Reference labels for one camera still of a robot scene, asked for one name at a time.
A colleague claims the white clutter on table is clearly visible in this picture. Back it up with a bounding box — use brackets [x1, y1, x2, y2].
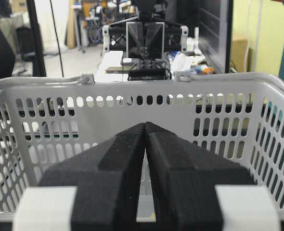
[170, 51, 205, 73]

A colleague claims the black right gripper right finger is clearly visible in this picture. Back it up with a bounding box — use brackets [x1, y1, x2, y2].
[145, 122, 281, 231]

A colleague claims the black vertical pole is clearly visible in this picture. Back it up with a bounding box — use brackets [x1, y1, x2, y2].
[26, 0, 47, 77]

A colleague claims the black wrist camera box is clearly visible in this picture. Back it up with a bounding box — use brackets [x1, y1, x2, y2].
[128, 68, 172, 81]

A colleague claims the white vertical pipe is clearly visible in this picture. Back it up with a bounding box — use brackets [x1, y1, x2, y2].
[243, 0, 263, 72]

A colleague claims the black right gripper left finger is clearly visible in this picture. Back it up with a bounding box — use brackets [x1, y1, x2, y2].
[13, 123, 145, 231]

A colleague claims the black monitor screen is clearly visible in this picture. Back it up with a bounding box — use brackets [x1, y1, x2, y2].
[199, 0, 234, 74]

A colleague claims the black hanging cable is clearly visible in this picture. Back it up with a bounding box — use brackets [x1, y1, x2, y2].
[49, 0, 65, 77]

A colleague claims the opposite arm gripper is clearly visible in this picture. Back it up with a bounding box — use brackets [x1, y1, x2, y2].
[102, 16, 189, 60]

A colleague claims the grey plastic shopping basket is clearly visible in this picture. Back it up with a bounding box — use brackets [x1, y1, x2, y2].
[0, 73, 284, 220]

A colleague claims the cardboard box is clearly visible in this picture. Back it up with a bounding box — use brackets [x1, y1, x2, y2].
[231, 32, 248, 72]

